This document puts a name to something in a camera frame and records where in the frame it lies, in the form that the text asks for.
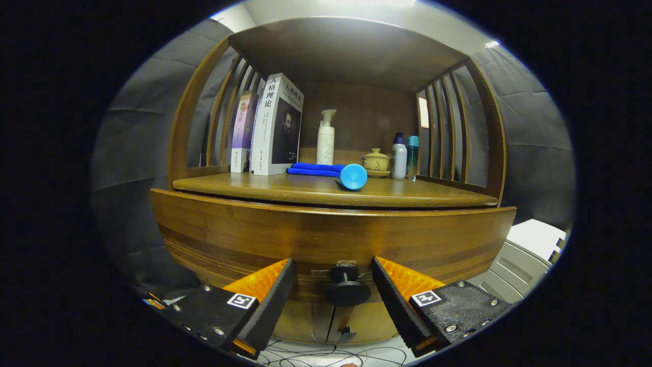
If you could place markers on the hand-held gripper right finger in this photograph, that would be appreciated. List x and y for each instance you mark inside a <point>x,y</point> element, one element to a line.
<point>395,300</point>

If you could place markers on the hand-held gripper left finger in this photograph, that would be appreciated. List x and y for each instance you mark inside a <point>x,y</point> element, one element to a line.
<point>272,300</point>

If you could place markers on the black drawer knob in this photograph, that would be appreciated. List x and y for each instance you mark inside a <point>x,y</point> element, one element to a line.
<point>348,294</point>

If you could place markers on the wooden drawer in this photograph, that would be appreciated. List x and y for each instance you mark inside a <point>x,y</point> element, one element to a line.
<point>331,234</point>

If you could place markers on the blue tube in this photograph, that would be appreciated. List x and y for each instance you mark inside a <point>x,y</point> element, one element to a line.
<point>353,176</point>

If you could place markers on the wooden cabinet door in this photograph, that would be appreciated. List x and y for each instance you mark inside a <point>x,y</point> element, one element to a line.
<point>369,321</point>
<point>305,321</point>

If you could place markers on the wooden countertop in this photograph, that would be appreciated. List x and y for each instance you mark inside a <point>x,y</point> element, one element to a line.
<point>407,193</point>

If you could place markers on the brown wooden cabinet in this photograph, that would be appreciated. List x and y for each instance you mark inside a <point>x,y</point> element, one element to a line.
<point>351,51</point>

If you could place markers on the blue folded cloth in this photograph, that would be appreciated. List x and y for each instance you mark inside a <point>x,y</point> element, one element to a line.
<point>310,169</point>

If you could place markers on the beige lidded tea cup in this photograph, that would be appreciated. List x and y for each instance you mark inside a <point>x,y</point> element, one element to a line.
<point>376,162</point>

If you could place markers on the white bottle with blue cap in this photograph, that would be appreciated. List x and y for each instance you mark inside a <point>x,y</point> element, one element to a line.
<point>399,160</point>

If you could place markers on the white and grey machine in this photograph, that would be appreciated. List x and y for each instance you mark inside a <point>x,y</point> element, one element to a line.
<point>530,239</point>

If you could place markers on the clear bottle with teal cap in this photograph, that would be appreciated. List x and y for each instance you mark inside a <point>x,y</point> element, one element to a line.
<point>412,153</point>

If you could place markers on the white pump bottle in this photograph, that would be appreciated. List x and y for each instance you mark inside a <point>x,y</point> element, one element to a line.
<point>325,145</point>

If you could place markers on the thin purple book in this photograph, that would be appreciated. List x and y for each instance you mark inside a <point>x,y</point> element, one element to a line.
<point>243,132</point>

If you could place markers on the thick white book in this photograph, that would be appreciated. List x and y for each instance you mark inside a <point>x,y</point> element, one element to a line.
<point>275,127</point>

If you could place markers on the black backdrop cloth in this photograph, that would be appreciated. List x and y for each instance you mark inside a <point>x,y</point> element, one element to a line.
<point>132,153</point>

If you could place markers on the small ceiling light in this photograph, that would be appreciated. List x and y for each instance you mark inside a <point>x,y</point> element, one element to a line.
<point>492,44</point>

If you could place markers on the large ceiling light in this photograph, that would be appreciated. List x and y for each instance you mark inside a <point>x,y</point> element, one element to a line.
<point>372,2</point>

